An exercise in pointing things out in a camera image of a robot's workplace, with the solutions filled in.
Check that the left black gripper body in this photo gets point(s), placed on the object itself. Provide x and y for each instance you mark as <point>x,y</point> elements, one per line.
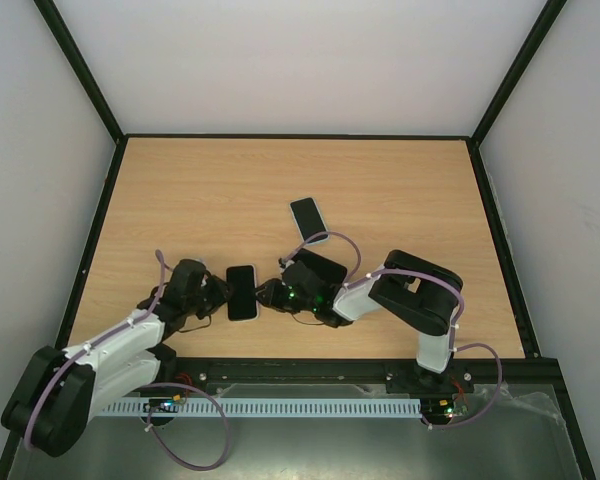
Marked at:
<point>210,302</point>

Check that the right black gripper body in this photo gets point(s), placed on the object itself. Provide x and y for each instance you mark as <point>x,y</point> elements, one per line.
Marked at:
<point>273,293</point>

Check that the purple phone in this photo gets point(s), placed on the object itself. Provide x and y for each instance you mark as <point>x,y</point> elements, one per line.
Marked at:
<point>326,269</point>

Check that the black phone face down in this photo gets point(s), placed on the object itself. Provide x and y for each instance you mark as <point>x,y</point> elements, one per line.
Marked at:
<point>242,304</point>

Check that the white-edged black phone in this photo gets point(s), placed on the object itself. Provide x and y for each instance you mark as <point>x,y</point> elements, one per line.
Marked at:
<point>309,220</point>

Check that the light blue phone case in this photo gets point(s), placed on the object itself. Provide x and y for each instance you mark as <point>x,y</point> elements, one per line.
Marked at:
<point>311,222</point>

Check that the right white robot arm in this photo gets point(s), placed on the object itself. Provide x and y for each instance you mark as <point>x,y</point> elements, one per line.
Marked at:
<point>425,296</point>

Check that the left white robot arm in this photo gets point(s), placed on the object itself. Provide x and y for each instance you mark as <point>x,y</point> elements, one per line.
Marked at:
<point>62,390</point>

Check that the light blue cable duct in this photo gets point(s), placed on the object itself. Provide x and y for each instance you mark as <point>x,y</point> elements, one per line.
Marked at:
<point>267,408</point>

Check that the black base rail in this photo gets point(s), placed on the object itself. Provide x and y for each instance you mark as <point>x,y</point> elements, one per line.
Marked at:
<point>397,376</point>

